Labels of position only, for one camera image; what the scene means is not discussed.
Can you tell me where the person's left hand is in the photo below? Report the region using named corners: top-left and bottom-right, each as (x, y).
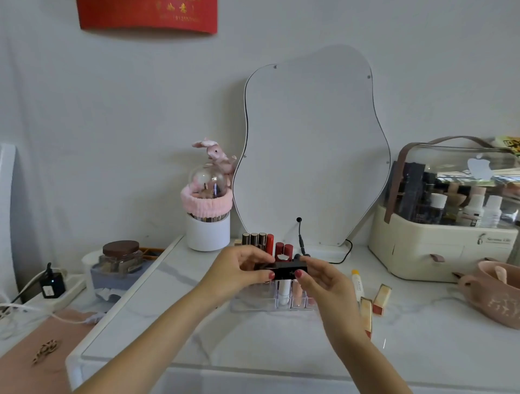
top-left (202, 245), bottom-right (277, 305)

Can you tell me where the person's right hand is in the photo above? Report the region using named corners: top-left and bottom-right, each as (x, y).
top-left (294, 257), bottom-right (366, 351)

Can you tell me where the black lipstick tube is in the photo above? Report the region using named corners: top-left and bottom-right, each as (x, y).
top-left (254, 261), bottom-right (308, 281)

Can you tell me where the person's left forearm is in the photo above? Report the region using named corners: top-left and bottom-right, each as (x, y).
top-left (75, 281), bottom-right (222, 394)

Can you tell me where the person's right forearm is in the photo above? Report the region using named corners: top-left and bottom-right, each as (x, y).
top-left (328, 330), bottom-right (414, 394)

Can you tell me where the clear acrylic lipstick organizer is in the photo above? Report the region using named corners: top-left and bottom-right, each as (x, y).
top-left (231, 239), bottom-right (322, 313)

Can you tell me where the yellow-capped lip balm tube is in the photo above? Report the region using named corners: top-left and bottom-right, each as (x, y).
top-left (351, 270), bottom-right (366, 303)

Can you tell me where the white cylinder base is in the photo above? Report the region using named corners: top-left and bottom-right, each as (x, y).
top-left (186, 211), bottom-right (231, 252)

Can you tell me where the pink fluffy headband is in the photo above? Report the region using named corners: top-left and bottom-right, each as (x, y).
top-left (180, 183), bottom-right (233, 222)

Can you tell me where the glass dome ornament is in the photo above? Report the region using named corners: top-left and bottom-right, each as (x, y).
top-left (188, 163), bottom-right (232, 202)

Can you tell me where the wavy white-framed mirror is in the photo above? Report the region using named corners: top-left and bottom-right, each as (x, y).
top-left (232, 44), bottom-right (392, 248)

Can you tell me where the pink plush rabbit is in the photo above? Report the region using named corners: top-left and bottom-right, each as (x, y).
top-left (192, 137), bottom-right (238, 188)

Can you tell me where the cream cosmetic storage box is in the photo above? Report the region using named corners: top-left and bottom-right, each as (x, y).
top-left (368, 136), bottom-right (520, 284)

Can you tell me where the grey cloth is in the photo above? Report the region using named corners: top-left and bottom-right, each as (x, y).
top-left (91, 260), bottom-right (156, 303)

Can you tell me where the black cosmetic box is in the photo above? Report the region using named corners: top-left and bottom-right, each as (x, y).
top-left (399, 162), bottom-right (426, 224)

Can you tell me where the glass jar with brown lid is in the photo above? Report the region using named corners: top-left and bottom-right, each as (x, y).
top-left (99, 240), bottom-right (144, 279)

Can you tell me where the dark bottle with white cap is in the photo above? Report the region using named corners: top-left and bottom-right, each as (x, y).
top-left (426, 193), bottom-right (448, 225)

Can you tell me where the white round container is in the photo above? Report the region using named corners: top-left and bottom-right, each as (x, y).
top-left (81, 249), bottom-right (107, 300)

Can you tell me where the white cosmetic bottle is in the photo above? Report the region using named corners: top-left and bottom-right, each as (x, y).
top-left (483, 195), bottom-right (503, 228)
top-left (462, 194), bottom-right (486, 227)

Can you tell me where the white power strip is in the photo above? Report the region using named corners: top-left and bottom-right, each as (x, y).
top-left (22, 273), bottom-right (88, 314)

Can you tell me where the black charger plug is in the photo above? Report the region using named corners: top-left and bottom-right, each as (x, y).
top-left (40, 262), bottom-right (67, 299)

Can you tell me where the leopard print hair clip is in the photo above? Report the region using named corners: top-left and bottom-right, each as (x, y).
top-left (32, 339), bottom-right (59, 365)

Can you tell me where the yellow printed packet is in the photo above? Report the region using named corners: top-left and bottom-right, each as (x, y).
top-left (495, 135), bottom-right (520, 157)

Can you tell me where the pink desk mat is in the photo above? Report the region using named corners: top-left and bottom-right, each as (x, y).
top-left (0, 309), bottom-right (97, 394)

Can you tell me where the black cable with plug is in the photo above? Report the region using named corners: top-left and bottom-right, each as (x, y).
top-left (293, 217), bottom-right (353, 265)

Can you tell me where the brown storage box handle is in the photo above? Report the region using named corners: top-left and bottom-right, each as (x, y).
top-left (384, 136), bottom-right (497, 225)

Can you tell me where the white cable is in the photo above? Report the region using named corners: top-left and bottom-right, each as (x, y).
top-left (0, 269), bottom-right (100, 341)

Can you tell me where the red wall hanging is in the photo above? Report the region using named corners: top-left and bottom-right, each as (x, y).
top-left (76, 0), bottom-right (218, 35)

